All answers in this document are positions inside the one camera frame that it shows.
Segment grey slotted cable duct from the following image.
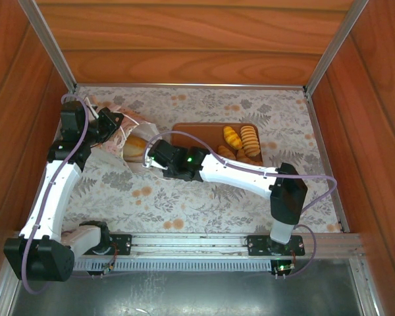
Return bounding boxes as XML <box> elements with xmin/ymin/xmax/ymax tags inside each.
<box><xmin>74</xmin><ymin>257</ymin><xmax>284</xmax><ymax>273</ymax></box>

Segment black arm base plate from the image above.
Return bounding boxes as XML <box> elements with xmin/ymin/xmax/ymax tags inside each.
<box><xmin>85</xmin><ymin>232</ymin><xmax>133</xmax><ymax>256</ymax></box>
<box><xmin>246</xmin><ymin>234</ymin><xmax>306</xmax><ymax>257</ymax></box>

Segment white pink patterned paper bag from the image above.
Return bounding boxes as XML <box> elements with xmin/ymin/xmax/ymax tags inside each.
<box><xmin>85</xmin><ymin>95</ymin><xmax>167</xmax><ymax>180</ymax></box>

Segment brown rectangular tray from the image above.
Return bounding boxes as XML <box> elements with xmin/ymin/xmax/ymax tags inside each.
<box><xmin>171</xmin><ymin>122</ymin><xmax>264</xmax><ymax>167</ymax></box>

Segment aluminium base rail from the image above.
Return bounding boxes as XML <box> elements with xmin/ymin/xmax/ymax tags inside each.
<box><xmin>6</xmin><ymin>231</ymin><xmax>366</xmax><ymax>261</ymax></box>

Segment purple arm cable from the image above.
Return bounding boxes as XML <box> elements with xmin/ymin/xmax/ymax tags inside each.
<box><xmin>21</xmin><ymin>93</ymin><xmax>119</xmax><ymax>295</ymax></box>
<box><xmin>143</xmin><ymin>130</ymin><xmax>338</xmax><ymax>278</ymax></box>

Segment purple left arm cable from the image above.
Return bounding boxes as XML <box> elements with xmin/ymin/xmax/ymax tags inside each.
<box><xmin>21</xmin><ymin>93</ymin><xmax>119</xmax><ymax>295</ymax></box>

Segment yellow striped fake bread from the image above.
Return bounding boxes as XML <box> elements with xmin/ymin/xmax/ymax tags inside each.
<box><xmin>223</xmin><ymin>125</ymin><xmax>244</xmax><ymax>151</ymax></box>

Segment aluminium frame bar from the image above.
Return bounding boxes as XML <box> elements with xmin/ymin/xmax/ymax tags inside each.
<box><xmin>348</xmin><ymin>256</ymin><xmax>382</xmax><ymax>316</ymax></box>
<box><xmin>0</xmin><ymin>263</ymin><xmax>24</xmax><ymax>316</ymax></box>

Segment floral grey tablecloth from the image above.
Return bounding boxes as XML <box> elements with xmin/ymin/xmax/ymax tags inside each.
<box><xmin>61</xmin><ymin>84</ymin><xmax>345</xmax><ymax>234</ymax></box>

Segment small circuit board green light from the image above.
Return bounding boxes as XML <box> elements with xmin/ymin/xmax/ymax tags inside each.
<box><xmin>271</xmin><ymin>259</ymin><xmax>297</xmax><ymax>280</ymax></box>

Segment aluminium table edge strip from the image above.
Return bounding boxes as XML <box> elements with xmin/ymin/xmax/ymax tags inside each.
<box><xmin>75</xmin><ymin>82</ymin><xmax>306</xmax><ymax>91</ymax></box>
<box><xmin>304</xmin><ymin>90</ymin><xmax>350</xmax><ymax>233</ymax></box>

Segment grey metal sheet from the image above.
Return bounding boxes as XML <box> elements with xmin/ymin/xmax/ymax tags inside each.
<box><xmin>9</xmin><ymin>259</ymin><xmax>365</xmax><ymax>316</ymax></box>

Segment aluminium corner post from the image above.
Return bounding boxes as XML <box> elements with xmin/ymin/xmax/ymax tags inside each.
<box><xmin>302</xmin><ymin>0</ymin><xmax>370</xmax><ymax>96</ymax></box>
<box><xmin>18</xmin><ymin>0</ymin><xmax>77</xmax><ymax>93</ymax></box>

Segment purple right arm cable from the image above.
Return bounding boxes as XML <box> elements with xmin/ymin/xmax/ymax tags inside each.
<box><xmin>143</xmin><ymin>130</ymin><xmax>338</xmax><ymax>278</ymax></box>

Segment small fake croissant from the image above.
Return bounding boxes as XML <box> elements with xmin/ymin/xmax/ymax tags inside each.
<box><xmin>216</xmin><ymin>144</ymin><xmax>237</xmax><ymax>161</ymax></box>
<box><xmin>235</xmin><ymin>147</ymin><xmax>263</xmax><ymax>167</ymax></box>

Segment ridged long fake bread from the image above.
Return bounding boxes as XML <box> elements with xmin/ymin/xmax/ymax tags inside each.
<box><xmin>239</xmin><ymin>124</ymin><xmax>262</xmax><ymax>158</ymax></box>

